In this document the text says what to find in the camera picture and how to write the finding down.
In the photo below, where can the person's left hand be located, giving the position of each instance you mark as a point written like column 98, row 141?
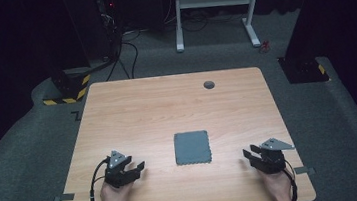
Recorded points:
column 114, row 199

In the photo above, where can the dark equipment rack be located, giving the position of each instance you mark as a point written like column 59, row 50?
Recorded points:
column 110, row 10

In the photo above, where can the grey tape strip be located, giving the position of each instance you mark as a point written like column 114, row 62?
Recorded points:
column 305, row 170
column 64, row 197

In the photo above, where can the black yellow striped stand base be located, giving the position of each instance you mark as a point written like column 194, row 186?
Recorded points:
column 69, row 86

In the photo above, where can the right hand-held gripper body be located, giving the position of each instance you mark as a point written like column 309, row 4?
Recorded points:
column 271, row 159

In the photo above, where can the person's right hand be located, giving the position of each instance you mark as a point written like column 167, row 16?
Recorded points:
column 277, row 185

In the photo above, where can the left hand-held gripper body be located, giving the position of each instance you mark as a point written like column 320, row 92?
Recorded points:
column 119, row 175

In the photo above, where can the grey cloth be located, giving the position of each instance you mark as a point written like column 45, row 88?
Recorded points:
column 192, row 147

